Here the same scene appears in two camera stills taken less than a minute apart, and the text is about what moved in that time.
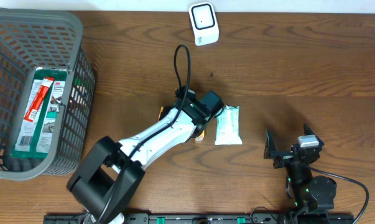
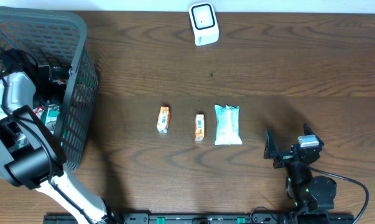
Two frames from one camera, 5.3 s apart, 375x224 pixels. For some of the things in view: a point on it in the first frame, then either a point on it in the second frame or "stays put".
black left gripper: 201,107 to 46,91
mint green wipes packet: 227,127 stays put
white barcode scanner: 204,23 stays put
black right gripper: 271,151 stays put
